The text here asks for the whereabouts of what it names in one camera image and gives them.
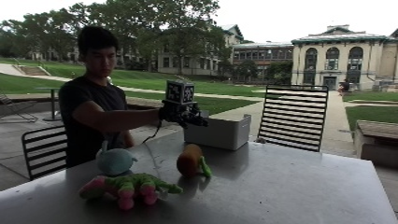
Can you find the stone bench block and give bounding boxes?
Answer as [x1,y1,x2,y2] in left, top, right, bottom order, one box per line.
[352,119,398,169]

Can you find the light blue round plush toy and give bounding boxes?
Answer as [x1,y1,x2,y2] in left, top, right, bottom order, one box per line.
[94,140,138,176]

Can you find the green and pink plush toy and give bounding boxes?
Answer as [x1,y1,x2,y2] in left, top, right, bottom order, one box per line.
[77,173,183,211]

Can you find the folding lounge chair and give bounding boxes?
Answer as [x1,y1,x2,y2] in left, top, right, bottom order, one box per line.
[0,91,40,123]

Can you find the white marker cube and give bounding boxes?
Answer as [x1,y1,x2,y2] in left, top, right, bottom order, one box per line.
[163,79,197,105]

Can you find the black glove cable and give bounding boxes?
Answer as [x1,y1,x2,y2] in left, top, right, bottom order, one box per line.
[141,119,163,145]

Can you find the orange carrot plush toy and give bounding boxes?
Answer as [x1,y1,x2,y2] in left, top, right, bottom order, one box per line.
[175,143,213,179]

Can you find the white storage box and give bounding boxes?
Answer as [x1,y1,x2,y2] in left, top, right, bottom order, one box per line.
[182,113,253,152]

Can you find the round outdoor table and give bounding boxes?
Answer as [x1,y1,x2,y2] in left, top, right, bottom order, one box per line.
[33,86,64,122]

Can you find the black slatted metal chair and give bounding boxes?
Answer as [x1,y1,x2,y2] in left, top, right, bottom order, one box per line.
[21,125,69,181]
[255,84,330,153]

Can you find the the person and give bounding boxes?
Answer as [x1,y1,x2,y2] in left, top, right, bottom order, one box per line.
[57,25,163,169]

